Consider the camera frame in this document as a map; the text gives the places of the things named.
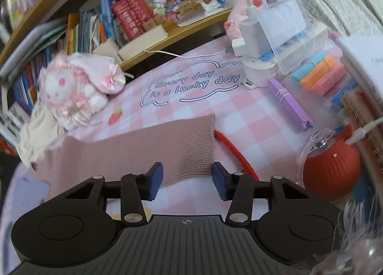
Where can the cream cloth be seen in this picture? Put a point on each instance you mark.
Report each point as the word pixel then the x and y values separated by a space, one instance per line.
pixel 39 140

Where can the clear plastic tape dispenser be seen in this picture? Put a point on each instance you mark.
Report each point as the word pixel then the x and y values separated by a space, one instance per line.
pixel 314 149

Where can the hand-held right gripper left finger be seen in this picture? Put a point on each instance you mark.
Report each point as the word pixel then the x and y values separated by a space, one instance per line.
pixel 156 180

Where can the red printed box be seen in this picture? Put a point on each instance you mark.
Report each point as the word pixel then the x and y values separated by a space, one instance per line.
pixel 131 16

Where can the purple paper strip bundle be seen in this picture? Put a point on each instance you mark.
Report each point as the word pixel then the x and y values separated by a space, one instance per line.
pixel 289 104

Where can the white notebook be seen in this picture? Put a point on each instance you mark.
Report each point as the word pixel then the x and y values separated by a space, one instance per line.
pixel 363 53

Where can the pink white plush bunny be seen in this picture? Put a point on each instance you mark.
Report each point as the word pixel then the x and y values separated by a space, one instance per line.
pixel 78 83

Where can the pink checked tablecloth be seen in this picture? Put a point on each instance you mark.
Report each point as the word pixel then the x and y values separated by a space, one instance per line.
pixel 209 107

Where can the dusty pink knitted sock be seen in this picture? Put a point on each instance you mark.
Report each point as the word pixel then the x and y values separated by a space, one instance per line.
pixel 125 155

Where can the orange paper strip bundle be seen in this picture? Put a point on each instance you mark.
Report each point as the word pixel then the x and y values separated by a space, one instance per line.
pixel 320 71

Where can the clear acrylic organizer box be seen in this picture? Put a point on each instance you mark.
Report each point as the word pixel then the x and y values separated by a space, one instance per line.
pixel 287 39

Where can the pink paper strip bundle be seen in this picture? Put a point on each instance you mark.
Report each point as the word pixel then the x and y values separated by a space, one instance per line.
pixel 329 79

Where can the row of colourful books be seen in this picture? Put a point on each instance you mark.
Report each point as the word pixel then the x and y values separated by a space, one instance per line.
pixel 56 50

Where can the wooden bookshelf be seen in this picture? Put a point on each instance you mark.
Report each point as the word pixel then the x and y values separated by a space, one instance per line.
pixel 89 15

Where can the white power adapter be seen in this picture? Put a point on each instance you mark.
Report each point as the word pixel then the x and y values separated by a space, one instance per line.
pixel 250 34

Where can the blue paper strip bundle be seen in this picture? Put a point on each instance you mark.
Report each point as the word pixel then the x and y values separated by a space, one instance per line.
pixel 309 67

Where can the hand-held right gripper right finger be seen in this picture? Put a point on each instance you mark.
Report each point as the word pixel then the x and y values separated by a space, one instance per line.
pixel 219 180

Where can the red round humidifier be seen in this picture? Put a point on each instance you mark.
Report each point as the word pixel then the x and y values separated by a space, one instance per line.
pixel 330 170

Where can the small pink plush toy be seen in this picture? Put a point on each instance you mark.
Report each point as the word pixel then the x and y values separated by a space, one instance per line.
pixel 236 22

